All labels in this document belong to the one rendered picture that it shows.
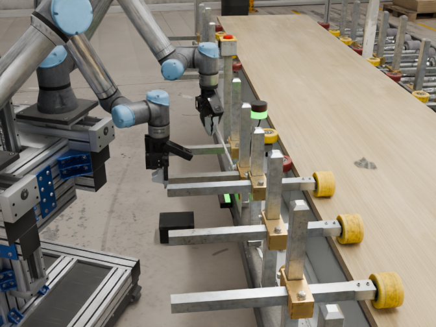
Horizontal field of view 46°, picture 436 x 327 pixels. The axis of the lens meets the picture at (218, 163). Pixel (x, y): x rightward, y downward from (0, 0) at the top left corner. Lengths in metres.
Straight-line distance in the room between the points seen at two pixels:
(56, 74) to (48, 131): 0.23
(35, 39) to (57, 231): 1.88
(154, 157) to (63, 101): 0.43
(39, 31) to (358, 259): 1.04
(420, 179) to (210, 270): 1.31
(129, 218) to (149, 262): 0.46
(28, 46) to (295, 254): 0.87
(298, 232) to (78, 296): 1.43
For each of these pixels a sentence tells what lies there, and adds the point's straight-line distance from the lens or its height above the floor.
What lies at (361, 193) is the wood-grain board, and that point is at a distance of 1.71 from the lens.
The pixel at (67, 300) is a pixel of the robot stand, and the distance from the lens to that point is 2.36.
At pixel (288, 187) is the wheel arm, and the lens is 1.61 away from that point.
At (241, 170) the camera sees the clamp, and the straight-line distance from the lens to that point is 1.85.
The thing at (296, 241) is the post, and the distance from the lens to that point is 1.14.
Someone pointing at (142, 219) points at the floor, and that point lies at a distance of 3.18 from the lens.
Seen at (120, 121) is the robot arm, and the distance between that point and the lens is 1.64.
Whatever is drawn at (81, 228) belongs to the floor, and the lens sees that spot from 3.18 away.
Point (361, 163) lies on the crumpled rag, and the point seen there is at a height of 0.91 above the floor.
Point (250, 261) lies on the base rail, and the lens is 1.69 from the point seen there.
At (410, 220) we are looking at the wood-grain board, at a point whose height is 0.90.
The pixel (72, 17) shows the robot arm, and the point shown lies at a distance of 1.46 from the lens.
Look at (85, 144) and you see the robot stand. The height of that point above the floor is 0.93.
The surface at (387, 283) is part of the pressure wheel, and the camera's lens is 1.23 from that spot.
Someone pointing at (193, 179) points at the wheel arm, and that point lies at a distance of 1.83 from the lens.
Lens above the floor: 1.74
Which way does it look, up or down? 27 degrees down
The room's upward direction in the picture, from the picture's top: straight up
